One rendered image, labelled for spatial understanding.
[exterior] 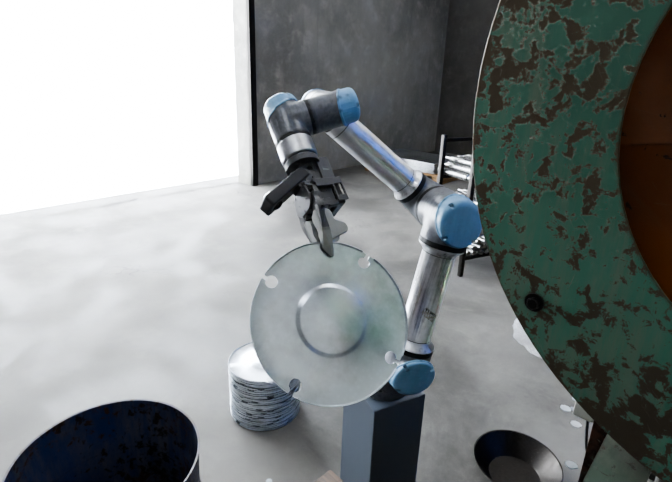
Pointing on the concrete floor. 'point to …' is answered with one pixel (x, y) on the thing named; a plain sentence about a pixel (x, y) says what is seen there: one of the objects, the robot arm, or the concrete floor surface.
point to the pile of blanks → (262, 403)
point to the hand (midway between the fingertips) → (325, 252)
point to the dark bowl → (516, 458)
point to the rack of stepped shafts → (460, 168)
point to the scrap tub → (114, 446)
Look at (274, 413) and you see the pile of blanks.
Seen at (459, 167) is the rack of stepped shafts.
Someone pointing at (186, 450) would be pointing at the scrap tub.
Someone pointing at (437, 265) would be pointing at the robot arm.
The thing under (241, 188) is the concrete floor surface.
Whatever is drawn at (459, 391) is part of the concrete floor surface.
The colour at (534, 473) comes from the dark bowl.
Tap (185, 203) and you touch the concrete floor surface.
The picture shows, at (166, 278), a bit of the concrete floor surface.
